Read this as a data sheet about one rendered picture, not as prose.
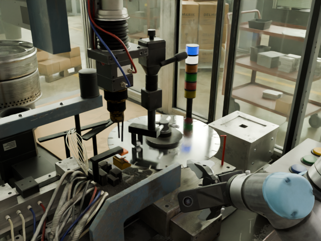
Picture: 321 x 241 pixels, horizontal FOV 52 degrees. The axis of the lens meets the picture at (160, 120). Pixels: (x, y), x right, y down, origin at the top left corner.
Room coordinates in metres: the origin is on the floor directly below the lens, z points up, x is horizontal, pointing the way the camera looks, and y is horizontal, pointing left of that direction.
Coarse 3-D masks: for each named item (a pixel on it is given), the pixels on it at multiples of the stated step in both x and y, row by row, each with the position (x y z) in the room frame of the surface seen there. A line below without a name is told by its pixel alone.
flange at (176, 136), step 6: (162, 132) 0.85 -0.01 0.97; (168, 132) 0.85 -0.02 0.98; (174, 132) 0.88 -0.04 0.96; (180, 132) 0.88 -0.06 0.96; (150, 138) 0.84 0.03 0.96; (156, 138) 0.84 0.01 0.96; (162, 138) 0.84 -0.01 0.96; (168, 138) 0.84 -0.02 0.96; (174, 138) 0.84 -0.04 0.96; (180, 138) 0.84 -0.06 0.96; (156, 144) 0.81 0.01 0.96; (162, 144) 0.81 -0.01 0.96; (168, 144) 0.81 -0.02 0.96; (174, 144) 0.82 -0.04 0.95
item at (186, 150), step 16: (176, 128) 0.93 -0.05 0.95; (192, 128) 0.93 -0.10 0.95; (208, 128) 0.93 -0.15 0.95; (112, 144) 0.82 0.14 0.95; (128, 144) 0.82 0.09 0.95; (144, 144) 0.82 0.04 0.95; (192, 144) 0.83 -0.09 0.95; (208, 144) 0.83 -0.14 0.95; (128, 160) 0.74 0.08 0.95; (144, 160) 0.74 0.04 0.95; (160, 160) 0.74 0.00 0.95; (176, 160) 0.74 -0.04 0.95
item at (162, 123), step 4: (160, 120) 0.87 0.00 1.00; (164, 120) 0.87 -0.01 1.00; (168, 120) 0.87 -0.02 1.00; (160, 124) 0.85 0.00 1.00; (164, 124) 0.85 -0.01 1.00; (168, 124) 0.86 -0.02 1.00; (172, 124) 0.85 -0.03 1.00; (176, 124) 0.85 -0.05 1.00; (160, 128) 0.83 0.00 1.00; (164, 128) 0.85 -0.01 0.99; (168, 128) 0.86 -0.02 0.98
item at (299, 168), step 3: (294, 165) 0.79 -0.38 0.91; (297, 165) 0.79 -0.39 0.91; (300, 165) 0.79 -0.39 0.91; (291, 168) 0.78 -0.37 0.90; (294, 168) 0.77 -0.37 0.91; (297, 168) 0.77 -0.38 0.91; (300, 168) 0.77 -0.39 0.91; (303, 168) 0.77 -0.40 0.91; (306, 168) 0.78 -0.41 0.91; (294, 171) 0.77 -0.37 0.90; (297, 171) 0.76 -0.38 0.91; (300, 171) 0.76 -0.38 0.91; (303, 171) 0.76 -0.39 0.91
